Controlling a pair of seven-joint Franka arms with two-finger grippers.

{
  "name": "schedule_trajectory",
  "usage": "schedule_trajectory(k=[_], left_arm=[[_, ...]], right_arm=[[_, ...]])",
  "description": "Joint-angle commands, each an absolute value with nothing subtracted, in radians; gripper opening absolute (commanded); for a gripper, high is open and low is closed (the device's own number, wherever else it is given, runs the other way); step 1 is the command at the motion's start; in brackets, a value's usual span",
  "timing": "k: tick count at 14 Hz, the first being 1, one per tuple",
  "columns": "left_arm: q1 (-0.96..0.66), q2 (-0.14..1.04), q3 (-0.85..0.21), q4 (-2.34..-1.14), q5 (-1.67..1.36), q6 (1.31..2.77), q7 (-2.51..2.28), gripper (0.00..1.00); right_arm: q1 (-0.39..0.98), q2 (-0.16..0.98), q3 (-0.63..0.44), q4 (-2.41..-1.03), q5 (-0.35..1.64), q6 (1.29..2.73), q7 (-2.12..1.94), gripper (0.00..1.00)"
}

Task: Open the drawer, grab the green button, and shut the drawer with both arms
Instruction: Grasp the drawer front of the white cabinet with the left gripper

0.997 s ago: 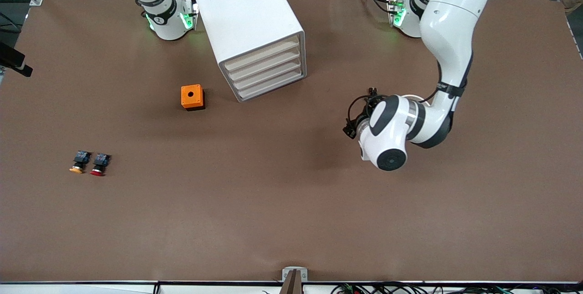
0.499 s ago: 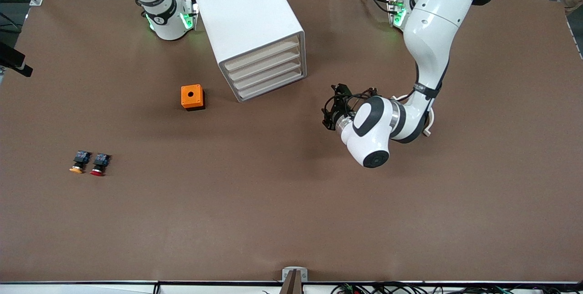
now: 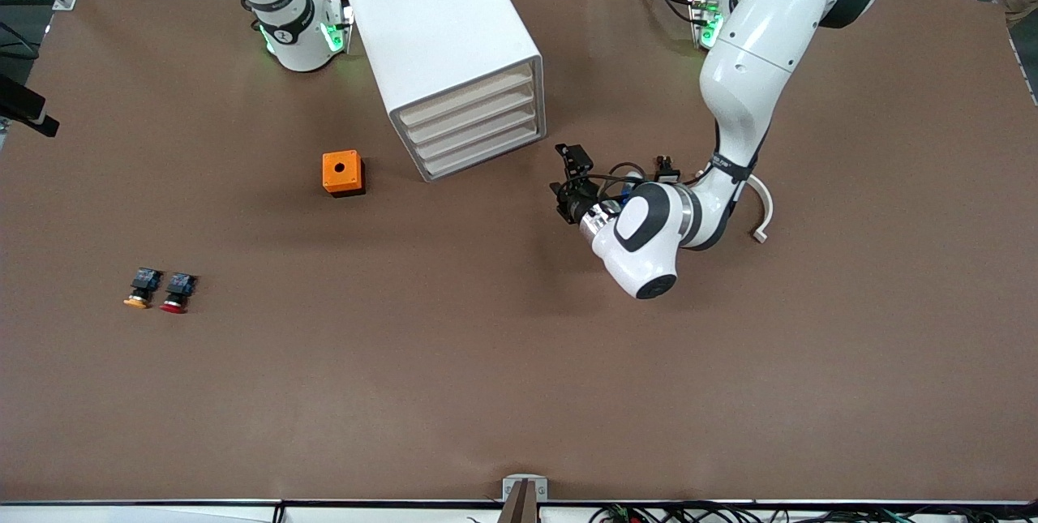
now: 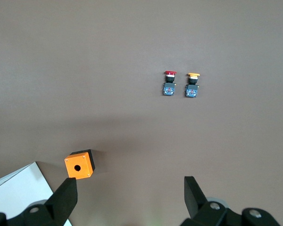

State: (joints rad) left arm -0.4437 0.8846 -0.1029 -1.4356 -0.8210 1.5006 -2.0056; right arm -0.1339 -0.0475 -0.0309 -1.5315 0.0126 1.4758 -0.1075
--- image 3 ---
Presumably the yellow mushroom push button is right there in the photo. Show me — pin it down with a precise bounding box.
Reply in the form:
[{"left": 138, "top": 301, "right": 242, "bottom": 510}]
[{"left": 123, "top": 268, "right": 163, "bottom": 311}]

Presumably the orange box with hole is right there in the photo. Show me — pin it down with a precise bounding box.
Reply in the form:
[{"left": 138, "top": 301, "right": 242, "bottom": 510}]
[{"left": 321, "top": 149, "right": 367, "bottom": 198}]

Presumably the grey metal bracket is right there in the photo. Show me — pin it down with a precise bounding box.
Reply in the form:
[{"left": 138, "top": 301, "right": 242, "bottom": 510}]
[{"left": 501, "top": 474, "right": 549, "bottom": 504}]

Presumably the white curved plastic arc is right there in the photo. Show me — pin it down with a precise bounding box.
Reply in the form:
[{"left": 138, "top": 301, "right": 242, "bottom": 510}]
[{"left": 744, "top": 173, "right": 775, "bottom": 244}]

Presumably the red mushroom push button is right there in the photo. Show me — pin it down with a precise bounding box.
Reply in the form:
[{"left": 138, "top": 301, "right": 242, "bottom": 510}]
[{"left": 159, "top": 272, "right": 197, "bottom": 315}]

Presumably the dark camera post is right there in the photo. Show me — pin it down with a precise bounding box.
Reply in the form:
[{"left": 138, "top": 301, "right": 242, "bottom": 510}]
[{"left": 496, "top": 479, "right": 543, "bottom": 523}]

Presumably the white plastic drawer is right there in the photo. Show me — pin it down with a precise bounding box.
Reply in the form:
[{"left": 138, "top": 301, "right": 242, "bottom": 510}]
[
  {"left": 414, "top": 109, "right": 539, "bottom": 161},
  {"left": 405, "top": 92, "right": 537, "bottom": 144},
  {"left": 399, "top": 71, "right": 535, "bottom": 126},
  {"left": 421, "top": 126, "right": 542, "bottom": 178}
]

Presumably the black cable bundle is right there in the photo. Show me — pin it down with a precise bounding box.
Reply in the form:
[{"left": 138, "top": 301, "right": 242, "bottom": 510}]
[{"left": 588, "top": 501, "right": 917, "bottom": 523}]

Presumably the white drawer cabinet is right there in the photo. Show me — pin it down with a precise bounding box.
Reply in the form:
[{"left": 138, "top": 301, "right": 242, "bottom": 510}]
[{"left": 339, "top": 0, "right": 548, "bottom": 183}]

